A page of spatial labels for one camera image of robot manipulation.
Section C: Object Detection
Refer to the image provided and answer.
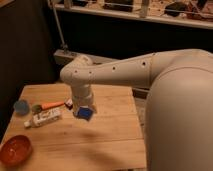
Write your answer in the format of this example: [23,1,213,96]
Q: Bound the orange toy carrot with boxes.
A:
[32,101,64,114]

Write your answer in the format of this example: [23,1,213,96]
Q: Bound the white gripper blue pad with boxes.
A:
[72,95,96,121]

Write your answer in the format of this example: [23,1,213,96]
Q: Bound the small red white block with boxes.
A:
[65,98,73,110]

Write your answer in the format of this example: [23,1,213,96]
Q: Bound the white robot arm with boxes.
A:
[60,49,213,171]

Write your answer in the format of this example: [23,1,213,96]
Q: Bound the white plastic bottle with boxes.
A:
[24,108,62,128]

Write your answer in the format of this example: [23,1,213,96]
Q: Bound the metal pole stand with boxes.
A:
[50,0,77,57]

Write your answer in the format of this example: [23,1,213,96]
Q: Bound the orange ceramic bowl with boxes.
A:
[0,135,33,167]

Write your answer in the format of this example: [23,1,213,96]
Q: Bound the white shelf rail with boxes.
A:
[48,0,213,30]

